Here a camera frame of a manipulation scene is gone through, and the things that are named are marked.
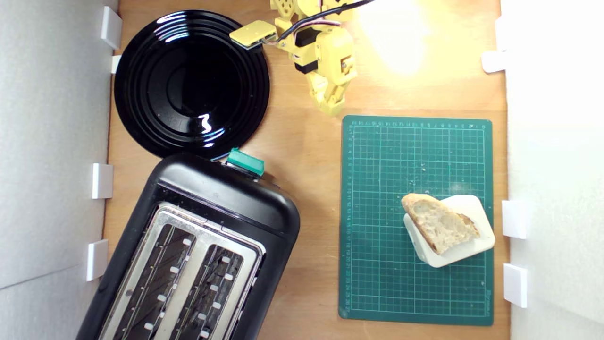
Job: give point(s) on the brown bread slice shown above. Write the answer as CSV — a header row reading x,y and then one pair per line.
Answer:
x,y
436,224

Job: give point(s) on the green toaster lever knob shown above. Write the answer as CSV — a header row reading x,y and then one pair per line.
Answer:
x,y
245,161

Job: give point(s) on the black two-slot toaster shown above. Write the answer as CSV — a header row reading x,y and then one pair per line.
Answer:
x,y
226,198

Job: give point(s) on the black round plate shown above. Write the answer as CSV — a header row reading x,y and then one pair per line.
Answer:
x,y
188,85

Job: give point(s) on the green cutting mat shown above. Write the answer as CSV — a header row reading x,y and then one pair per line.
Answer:
x,y
377,236

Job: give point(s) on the white rounded block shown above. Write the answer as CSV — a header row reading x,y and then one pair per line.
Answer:
x,y
474,208

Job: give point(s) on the white wall clip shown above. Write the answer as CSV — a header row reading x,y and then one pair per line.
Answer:
x,y
97,259
515,284
500,33
514,218
102,181
116,63
493,61
111,27

